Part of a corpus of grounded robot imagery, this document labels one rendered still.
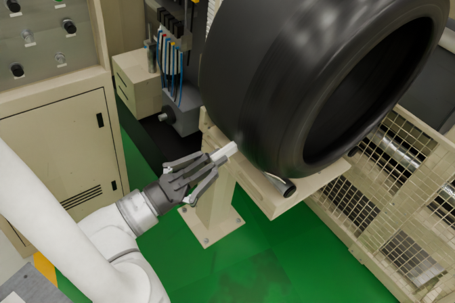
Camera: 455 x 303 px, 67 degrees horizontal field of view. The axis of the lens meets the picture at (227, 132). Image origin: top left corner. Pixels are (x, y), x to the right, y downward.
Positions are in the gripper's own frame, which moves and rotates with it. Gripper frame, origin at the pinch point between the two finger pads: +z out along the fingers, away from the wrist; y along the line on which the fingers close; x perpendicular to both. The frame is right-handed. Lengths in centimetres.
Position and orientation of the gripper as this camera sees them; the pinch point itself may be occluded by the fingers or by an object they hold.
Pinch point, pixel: (223, 153)
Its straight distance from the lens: 82.1
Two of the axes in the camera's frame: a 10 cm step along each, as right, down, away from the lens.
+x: 0.9, 5.7, 8.2
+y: -5.9, -6.3, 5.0
